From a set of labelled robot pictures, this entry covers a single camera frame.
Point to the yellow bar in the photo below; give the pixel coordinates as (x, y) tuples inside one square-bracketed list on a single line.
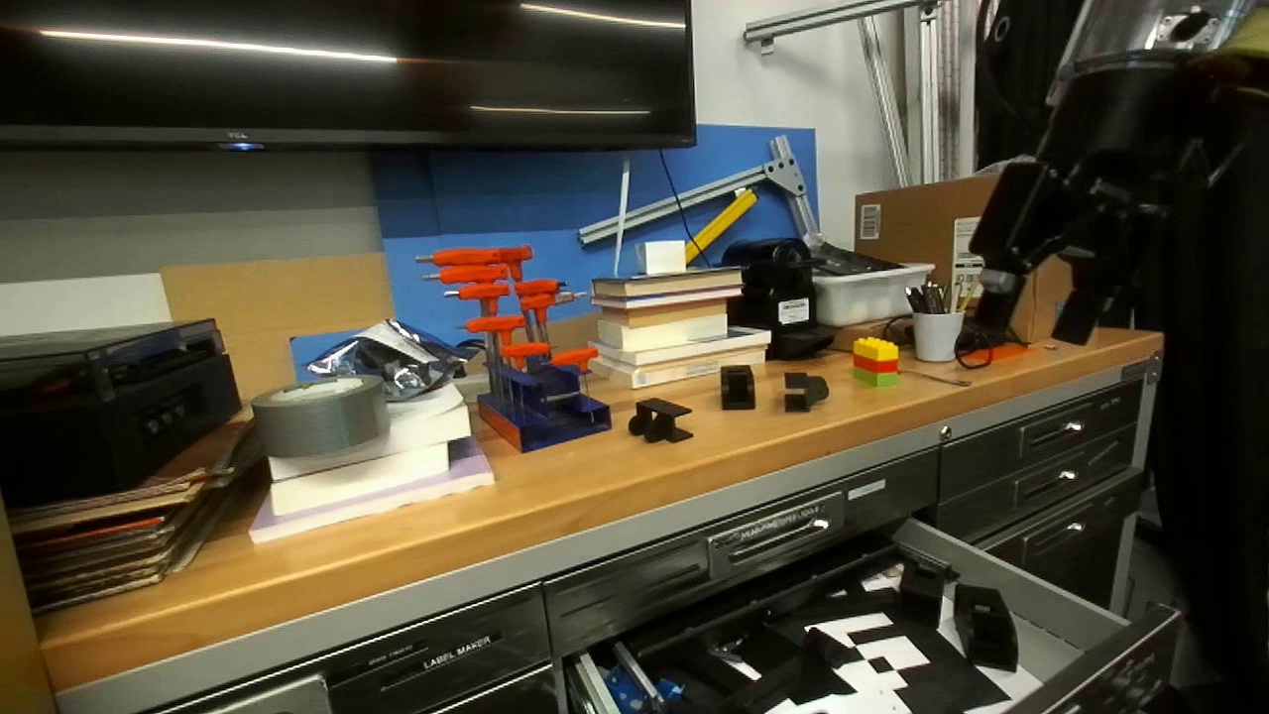
[(721, 224)]

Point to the thick white-page book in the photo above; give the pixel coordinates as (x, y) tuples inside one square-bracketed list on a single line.
[(660, 329)]

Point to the blue hex key stand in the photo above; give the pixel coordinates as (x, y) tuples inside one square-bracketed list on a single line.
[(542, 415)]

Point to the wide cream book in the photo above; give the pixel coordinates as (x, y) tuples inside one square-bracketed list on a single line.
[(686, 361)]

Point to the thin silver rod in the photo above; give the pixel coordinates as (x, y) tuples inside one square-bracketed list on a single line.
[(623, 220)]

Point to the aluminium angle bracket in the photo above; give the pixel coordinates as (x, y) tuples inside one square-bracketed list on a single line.
[(686, 201)]

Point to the brown folder stack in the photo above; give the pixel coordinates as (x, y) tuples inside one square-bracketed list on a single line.
[(105, 539)]

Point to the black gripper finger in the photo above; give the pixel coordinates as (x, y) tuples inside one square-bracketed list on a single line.
[(1012, 231), (1082, 298)]

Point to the black electronic device box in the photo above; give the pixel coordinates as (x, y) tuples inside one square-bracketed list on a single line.
[(111, 410)]

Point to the large black wall monitor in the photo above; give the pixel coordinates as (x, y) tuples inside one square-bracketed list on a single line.
[(332, 92)]

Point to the orange flat object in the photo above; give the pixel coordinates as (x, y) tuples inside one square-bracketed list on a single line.
[(1010, 353)]

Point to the thick white book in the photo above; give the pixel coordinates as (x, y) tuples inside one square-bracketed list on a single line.
[(357, 482)]

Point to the black appliance with white label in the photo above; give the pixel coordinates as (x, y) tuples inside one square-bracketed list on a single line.
[(776, 281)]

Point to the grey duct tape roll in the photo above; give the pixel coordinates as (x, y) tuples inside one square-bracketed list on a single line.
[(320, 416)]

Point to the thin pale book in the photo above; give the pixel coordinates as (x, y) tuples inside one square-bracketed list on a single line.
[(669, 302)]

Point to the thin dark-cover book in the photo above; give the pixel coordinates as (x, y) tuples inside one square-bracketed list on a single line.
[(669, 281)]

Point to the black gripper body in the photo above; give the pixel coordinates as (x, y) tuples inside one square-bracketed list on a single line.
[(1123, 124)]

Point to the white plastic bin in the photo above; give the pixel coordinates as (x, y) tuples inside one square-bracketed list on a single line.
[(866, 298)]

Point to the small white box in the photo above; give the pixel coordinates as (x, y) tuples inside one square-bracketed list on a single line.
[(665, 254)]

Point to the black curtain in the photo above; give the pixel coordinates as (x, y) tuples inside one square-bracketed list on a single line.
[(1232, 527)]

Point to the white board panel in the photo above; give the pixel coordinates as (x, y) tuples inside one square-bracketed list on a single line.
[(82, 302)]

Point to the black cube-shaped plastic part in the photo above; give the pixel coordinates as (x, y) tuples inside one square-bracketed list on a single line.
[(741, 384)]

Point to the lavender flat book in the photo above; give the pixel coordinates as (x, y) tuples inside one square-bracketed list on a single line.
[(398, 507)]

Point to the wide black steel drawer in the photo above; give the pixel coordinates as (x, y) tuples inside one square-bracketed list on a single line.
[(1016, 581)]

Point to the aluminium frame tubes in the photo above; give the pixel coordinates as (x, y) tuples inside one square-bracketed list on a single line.
[(825, 16)]

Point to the yellow red green block stack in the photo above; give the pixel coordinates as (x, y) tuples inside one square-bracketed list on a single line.
[(875, 357)]

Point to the brown cardboard sheet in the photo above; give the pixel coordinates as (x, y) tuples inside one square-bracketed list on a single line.
[(278, 309)]

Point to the white stack of papers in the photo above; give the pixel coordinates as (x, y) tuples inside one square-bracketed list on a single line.
[(429, 421)]

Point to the crumpled silver foil bag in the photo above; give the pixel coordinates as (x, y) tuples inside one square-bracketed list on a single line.
[(398, 353)]

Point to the green pen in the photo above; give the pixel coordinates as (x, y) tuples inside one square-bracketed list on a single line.
[(942, 298)]

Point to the brown cardboard shipping box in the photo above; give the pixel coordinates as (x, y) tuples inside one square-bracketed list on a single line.
[(914, 220)]

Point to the blue wall board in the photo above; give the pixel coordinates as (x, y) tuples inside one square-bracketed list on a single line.
[(529, 201)]

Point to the white pen cup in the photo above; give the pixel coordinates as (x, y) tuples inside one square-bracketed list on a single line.
[(939, 339)]

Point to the dark pen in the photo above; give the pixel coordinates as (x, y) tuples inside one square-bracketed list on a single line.
[(922, 298)]

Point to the black clamp-shaped plastic part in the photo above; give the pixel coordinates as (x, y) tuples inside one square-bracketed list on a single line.
[(660, 421)]

